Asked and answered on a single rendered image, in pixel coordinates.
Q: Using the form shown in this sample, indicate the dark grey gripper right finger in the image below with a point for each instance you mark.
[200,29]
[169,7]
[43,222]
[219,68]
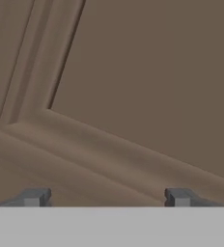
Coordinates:
[178,197]

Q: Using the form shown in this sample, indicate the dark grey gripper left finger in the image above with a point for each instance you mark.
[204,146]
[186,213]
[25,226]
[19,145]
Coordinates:
[33,197]

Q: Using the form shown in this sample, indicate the brown wooden cabinet door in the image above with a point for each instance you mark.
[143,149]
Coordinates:
[133,80]

